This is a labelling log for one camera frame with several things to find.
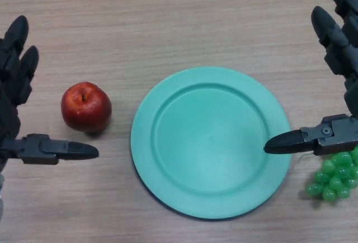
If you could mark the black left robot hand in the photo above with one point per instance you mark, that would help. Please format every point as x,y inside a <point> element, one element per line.
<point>9,92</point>

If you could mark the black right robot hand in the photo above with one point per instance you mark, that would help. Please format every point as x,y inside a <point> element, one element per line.
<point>345,50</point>

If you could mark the red apple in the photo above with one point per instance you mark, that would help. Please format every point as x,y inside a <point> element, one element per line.
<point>85,107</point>

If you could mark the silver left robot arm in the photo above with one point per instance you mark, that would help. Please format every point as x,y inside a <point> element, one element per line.
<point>1,187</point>

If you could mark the green round plate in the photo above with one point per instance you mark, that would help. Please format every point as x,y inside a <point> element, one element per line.
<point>209,148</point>

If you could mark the green grape bunch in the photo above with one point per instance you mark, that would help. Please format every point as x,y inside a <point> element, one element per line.
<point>335,183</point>

